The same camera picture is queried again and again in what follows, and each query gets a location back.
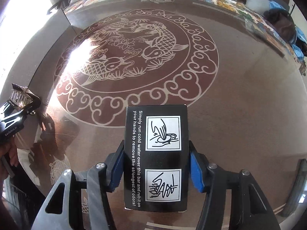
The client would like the black printed box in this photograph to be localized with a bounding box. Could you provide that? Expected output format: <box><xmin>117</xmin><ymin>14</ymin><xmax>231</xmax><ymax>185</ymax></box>
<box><xmin>123</xmin><ymin>104</ymin><xmax>190</xmax><ymax>213</ymax></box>

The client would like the rhinestone bow hair clip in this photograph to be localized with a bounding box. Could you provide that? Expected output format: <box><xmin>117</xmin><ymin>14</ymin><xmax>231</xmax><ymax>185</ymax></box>
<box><xmin>9</xmin><ymin>83</ymin><xmax>40</xmax><ymax>113</ymax></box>

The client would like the brown bag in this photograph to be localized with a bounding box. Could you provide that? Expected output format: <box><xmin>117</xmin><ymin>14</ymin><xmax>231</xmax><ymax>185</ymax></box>
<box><xmin>263</xmin><ymin>9</ymin><xmax>297</xmax><ymax>44</ymax></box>

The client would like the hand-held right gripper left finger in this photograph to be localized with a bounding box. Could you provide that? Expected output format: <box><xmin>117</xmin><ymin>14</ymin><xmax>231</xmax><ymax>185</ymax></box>
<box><xmin>36</xmin><ymin>140</ymin><xmax>125</xmax><ymax>230</ymax></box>

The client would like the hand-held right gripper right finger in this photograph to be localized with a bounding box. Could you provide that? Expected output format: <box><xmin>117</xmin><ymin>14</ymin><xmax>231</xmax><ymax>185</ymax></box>
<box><xmin>188</xmin><ymin>140</ymin><xmax>281</xmax><ymax>230</ymax></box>

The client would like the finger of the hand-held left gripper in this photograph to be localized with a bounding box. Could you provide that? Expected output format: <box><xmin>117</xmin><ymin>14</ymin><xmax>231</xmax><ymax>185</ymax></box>
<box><xmin>0</xmin><ymin>103</ymin><xmax>15</xmax><ymax>123</ymax></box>
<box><xmin>17</xmin><ymin>97</ymin><xmax>42</xmax><ymax>125</ymax></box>

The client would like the person's left hand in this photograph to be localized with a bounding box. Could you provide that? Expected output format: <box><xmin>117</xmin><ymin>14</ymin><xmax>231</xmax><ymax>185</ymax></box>
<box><xmin>0</xmin><ymin>141</ymin><xmax>19</xmax><ymax>181</ymax></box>

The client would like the blue cloth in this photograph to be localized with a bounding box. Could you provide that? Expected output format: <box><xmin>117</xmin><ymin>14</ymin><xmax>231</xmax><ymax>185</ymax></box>
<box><xmin>269</xmin><ymin>1</ymin><xmax>307</xmax><ymax>58</ymax></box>

